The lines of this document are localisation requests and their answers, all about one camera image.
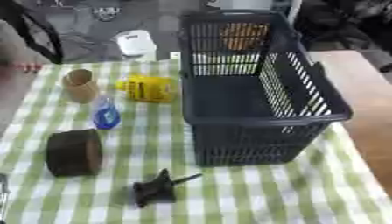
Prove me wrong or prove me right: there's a white box device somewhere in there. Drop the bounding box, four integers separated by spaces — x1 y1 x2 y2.
115 29 159 57

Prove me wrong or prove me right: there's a dark blue plastic basket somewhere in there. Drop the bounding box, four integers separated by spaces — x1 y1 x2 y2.
178 10 354 168

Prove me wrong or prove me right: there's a yellow plastic bottle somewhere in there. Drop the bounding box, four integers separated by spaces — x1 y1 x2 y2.
115 74 178 103

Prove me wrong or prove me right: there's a dark brown cylinder container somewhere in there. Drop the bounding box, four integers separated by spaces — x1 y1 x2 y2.
44 129 104 178

